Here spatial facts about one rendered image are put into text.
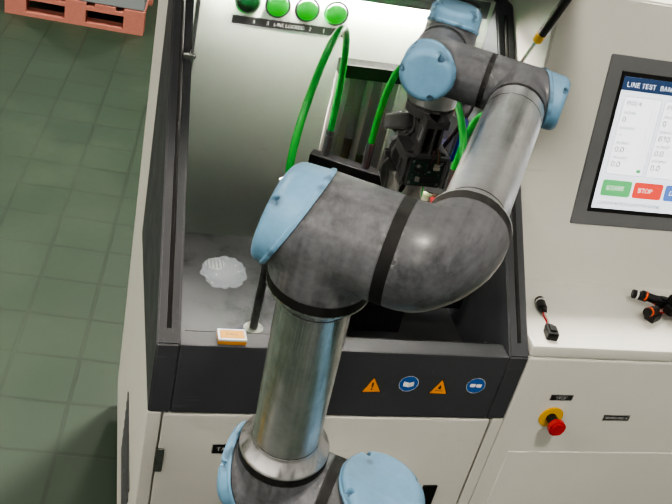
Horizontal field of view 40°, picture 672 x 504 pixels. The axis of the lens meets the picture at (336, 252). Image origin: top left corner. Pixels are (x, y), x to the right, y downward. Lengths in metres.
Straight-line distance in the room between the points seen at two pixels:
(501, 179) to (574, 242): 0.97
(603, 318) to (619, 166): 0.31
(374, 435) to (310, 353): 0.83
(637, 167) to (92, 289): 1.97
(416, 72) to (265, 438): 0.50
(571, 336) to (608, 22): 0.61
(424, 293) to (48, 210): 2.89
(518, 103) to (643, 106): 0.83
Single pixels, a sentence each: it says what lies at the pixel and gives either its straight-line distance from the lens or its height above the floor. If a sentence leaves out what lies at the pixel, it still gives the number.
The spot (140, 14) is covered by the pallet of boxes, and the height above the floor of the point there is 0.12.
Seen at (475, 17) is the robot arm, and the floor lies 1.60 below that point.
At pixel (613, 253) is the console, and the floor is 1.05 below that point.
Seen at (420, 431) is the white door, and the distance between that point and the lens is 1.86.
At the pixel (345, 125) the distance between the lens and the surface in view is 2.02.
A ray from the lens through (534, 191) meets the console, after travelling 1.91.
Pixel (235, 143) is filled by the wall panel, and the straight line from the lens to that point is 2.01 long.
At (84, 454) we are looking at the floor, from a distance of 2.72.
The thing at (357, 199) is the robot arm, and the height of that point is 1.54.
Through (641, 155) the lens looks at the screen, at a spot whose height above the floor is 1.26.
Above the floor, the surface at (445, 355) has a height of 0.95.
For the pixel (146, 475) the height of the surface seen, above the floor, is 0.63.
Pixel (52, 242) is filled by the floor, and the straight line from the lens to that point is 3.52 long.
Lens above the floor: 1.98
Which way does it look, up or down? 32 degrees down
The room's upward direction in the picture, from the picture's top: 14 degrees clockwise
